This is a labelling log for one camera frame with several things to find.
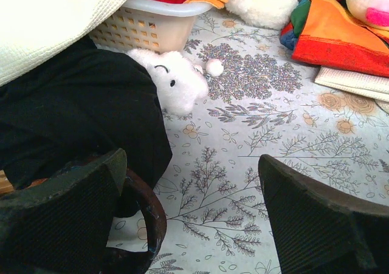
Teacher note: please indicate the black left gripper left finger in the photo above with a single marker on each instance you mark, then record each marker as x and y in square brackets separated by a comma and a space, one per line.
[62, 225]

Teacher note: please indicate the black cloth bag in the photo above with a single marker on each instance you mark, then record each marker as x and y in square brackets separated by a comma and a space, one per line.
[82, 101]

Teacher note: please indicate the small white cloud plush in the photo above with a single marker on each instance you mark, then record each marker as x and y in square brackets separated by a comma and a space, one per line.
[179, 82]

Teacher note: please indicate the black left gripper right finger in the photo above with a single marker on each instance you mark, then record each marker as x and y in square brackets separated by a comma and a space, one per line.
[319, 229]

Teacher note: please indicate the large white sheep plush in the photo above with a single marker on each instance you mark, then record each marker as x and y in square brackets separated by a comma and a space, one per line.
[270, 14]

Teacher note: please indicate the cream folded towel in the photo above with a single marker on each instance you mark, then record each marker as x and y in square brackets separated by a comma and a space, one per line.
[361, 84]

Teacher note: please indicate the cream canvas tote bag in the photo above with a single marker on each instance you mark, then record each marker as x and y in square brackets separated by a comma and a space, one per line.
[33, 31]

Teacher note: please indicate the white plastic laundry basket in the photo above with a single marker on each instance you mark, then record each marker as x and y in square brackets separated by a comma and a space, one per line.
[157, 26]

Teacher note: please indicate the rainbow striped folded cloth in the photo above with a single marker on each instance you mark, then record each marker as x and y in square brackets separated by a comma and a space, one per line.
[324, 33]

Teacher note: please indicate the pink and white plush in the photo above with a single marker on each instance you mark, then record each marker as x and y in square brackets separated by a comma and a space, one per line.
[364, 0]

